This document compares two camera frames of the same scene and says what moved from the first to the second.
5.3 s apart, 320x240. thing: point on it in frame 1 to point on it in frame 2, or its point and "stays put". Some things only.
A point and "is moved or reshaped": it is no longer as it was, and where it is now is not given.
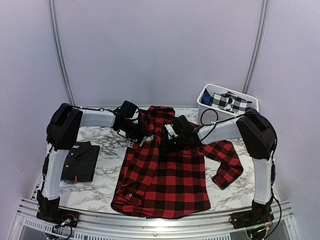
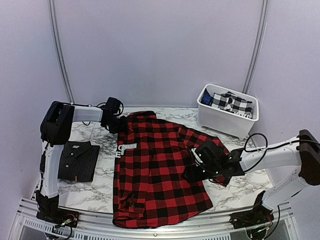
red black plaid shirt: [152, 182] is moved or reshaped
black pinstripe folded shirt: [80, 162] stays put
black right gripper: [166, 148] to [192, 177]
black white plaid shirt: [230, 101] stays put
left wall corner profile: [51, 7] stays put
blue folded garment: [207, 99] stays put
